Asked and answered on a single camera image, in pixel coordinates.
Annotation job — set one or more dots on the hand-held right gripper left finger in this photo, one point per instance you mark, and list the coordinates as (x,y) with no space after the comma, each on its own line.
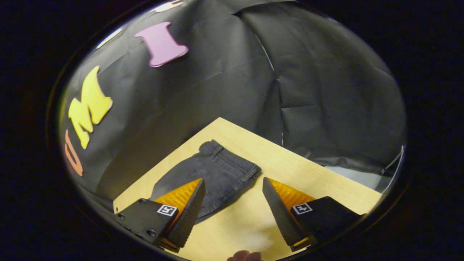
(188,214)

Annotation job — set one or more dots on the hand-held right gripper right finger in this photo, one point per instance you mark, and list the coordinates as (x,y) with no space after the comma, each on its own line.
(279,214)

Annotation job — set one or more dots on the dark grey jeans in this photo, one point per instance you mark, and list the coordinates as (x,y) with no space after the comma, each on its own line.
(221,170)

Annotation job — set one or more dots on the black backdrop cloth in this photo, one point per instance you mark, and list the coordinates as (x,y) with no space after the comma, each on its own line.
(224,90)

